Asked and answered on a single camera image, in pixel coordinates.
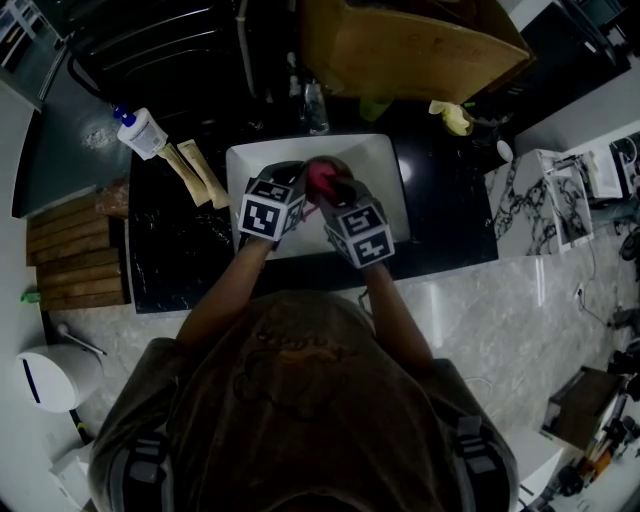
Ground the white brush handle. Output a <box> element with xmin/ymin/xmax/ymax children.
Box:
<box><xmin>56</xmin><ymin>323</ymin><xmax>109</xmax><ymax>357</ymax></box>

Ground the clear plastic bottle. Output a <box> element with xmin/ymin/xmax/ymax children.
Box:
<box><xmin>301</xmin><ymin>78</ymin><xmax>331</xmax><ymax>137</ymax></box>

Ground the brown wrapped packet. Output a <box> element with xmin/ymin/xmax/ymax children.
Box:
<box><xmin>94</xmin><ymin>178</ymin><xmax>131</xmax><ymax>220</ymax></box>

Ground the white floor cable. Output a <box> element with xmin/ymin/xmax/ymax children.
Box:
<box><xmin>572</xmin><ymin>234</ymin><xmax>621</xmax><ymax>326</ymax></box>

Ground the person's left forearm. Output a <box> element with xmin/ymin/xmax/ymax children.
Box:
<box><xmin>174</xmin><ymin>233</ymin><xmax>282</xmax><ymax>354</ymax></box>

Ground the brown bowl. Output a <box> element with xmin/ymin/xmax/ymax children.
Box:
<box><xmin>305</xmin><ymin>155</ymin><xmax>357</xmax><ymax>201</ymax></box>

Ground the white toilet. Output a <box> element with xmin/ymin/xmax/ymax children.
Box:
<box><xmin>14</xmin><ymin>343</ymin><xmax>105</xmax><ymax>414</ymax></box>

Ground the wooden slat board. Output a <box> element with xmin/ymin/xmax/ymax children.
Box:
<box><xmin>25</xmin><ymin>192</ymin><xmax>132</xmax><ymax>312</ymax></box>

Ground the white bottle with blue pump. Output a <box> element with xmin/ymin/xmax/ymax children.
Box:
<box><xmin>112</xmin><ymin>102</ymin><xmax>169</xmax><ymax>162</ymax></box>

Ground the person's right forearm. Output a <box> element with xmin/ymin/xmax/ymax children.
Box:
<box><xmin>360</xmin><ymin>259</ymin><xmax>435</xmax><ymax>372</ymax></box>

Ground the person's brown t-shirt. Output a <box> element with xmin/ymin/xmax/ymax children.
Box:
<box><xmin>87</xmin><ymin>288</ymin><xmax>522</xmax><ymax>512</ymax></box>

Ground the pink cloth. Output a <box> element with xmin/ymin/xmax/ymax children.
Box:
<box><xmin>303</xmin><ymin>158</ymin><xmax>342</xmax><ymax>220</ymax></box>

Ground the grey metal pipe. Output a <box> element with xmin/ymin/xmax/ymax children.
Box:
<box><xmin>235</xmin><ymin>0</ymin><xmax>259</xmax><ymax>99</ymax></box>

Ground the white rectangular sink basin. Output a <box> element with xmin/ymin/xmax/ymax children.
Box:
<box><xmin>224</xmin><ymin>133</ymin><xmax>412</xmax><ymax>261</ymax></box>

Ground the beige tube packet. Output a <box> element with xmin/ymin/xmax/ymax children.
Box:
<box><xmin>158</xmin><ymin>142</ymin><xmax>212</xmax><ymax>209</ymax></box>
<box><xmin>176</xmin><ymin>139</ymin><xmax>232</xmax><ymax>210</ymax></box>

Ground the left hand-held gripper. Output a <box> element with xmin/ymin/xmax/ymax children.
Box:
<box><xmin>237</xmin><ymin>160</ymin><xmax>310</xmax><ymax>243</ymax></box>

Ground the small dark cardboard box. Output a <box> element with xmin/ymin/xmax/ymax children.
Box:
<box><xmin>541</xmin><ymin>366</ymin><xmax>627</xmax><ymax>450</ymax></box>

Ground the grey backpack strap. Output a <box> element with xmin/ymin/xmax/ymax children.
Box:
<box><xmin>451</xmin><ymin>413</ymin><xmax>504</xmax><ymax>512</ymax></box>
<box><xmin>121</xmin><ymin>432</ymin><xmax>171</xmax><ymax>512</ymax></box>

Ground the marble pattern box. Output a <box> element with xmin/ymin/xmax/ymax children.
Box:
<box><xmin>483</xmin><ymin>148</ymin><xmax>597</xmax><ymax>259</ymax></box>

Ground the green plastic cup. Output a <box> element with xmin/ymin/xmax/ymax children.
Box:
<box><xmin>359</xmin><ymin>94</ymin><xmax>395</xmax><ymax>122</ymax></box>

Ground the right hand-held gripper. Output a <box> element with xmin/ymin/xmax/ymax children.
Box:
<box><xmin>318</xmin><ymin>177</ymin><xmax>396</xmax><ymax>270</ymax></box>

